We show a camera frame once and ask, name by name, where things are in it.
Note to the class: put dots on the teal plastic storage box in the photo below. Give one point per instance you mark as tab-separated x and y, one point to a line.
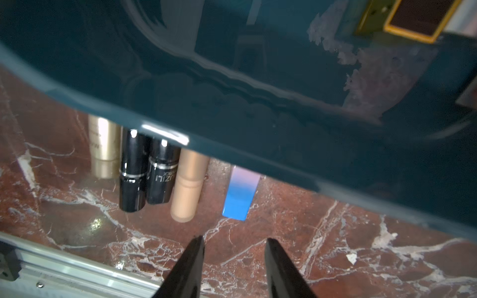
284	88

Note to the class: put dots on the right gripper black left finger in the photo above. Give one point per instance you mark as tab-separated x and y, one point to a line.
184	280

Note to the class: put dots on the beige lipstick tube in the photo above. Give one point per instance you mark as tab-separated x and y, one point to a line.
104	146

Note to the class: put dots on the tan lipstick tube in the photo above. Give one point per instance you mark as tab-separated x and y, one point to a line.
190	177

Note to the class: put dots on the blue pink lipstick tube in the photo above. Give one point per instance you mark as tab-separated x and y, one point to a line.
240	193

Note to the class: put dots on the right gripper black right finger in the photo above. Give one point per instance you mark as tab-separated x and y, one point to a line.
283	278

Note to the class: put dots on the aluminium front rail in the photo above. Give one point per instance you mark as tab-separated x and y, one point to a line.
31	270

